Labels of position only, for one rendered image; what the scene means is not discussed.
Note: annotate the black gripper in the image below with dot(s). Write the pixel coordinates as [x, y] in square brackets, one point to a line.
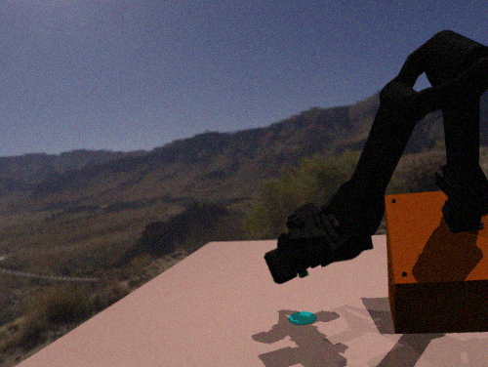
[281, 275]

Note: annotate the green post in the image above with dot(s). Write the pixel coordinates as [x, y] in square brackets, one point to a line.
[303, 274]

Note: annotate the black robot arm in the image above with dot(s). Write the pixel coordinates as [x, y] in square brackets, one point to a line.
[457, 70]

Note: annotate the cyan flat circle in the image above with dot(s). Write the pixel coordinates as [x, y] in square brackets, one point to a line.
[302, 317]

